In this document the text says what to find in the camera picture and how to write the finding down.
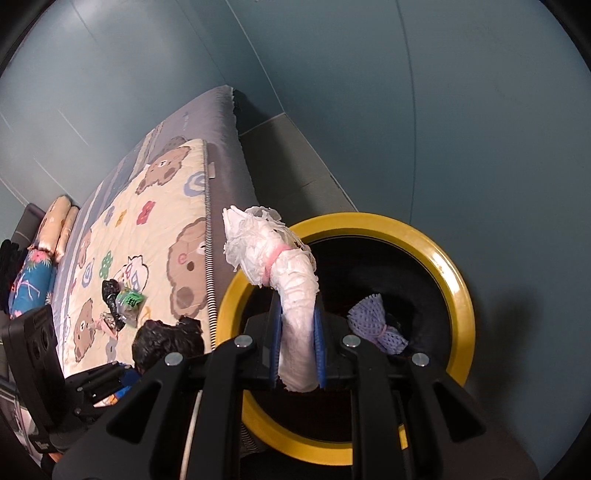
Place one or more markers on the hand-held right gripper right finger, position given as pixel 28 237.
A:
pixel 319 344

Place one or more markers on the white foam net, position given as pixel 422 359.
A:
pixel 295 295

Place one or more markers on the green snack packet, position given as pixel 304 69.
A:
pixel 129 302

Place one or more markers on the black clothing pile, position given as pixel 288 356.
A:
pixel 9 267

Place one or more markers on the blue striped bed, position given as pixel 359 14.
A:
pixel 226 152

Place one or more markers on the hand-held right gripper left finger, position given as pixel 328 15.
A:
pixel 275 344

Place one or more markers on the bear printed cream blanket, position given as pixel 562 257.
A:
pixel 138 230

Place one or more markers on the small black plastic bag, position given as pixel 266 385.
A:
pixel 111 295

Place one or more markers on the grey headboard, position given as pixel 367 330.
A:
pixel 27 221

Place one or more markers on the peach pillows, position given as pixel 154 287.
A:
pixel 57 224

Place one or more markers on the large black plastic bag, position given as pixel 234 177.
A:
pixel 166 334

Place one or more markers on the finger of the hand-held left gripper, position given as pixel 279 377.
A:
pixel 99 373
pixel 90 406

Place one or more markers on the purple foam net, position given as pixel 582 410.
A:
pixel 374 323

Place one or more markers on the black bin with yellow rim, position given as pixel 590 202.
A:
pixel 461 300

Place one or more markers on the blue floral folded quilt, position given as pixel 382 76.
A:
pixel 32 281

